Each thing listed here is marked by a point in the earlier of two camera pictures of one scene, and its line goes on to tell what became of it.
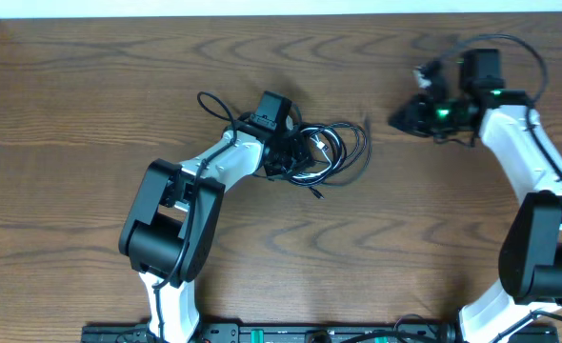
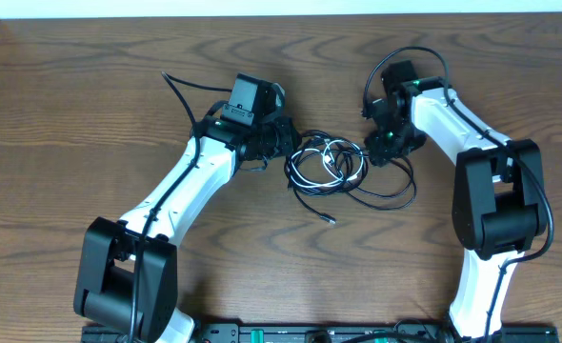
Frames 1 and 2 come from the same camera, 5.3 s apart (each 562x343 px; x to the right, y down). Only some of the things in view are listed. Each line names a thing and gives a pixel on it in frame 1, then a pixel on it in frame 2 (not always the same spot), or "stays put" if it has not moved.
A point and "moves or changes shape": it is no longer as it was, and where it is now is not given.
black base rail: x=143 y=333 stays put
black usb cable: x=345 y=170 moves or changes shape
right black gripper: x=417 y=109 → x=380 y=151
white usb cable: x=310 y=131 moves or changes shape
